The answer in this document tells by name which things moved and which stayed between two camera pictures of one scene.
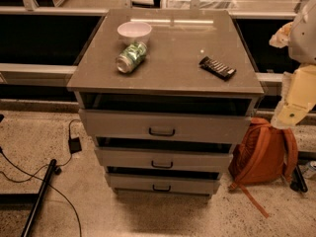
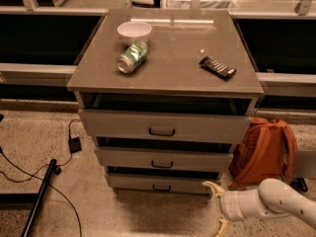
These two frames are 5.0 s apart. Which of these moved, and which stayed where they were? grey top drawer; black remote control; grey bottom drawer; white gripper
Moved: white gripper
Stayed: black remote control; grey top drawer; grey bottom drawer
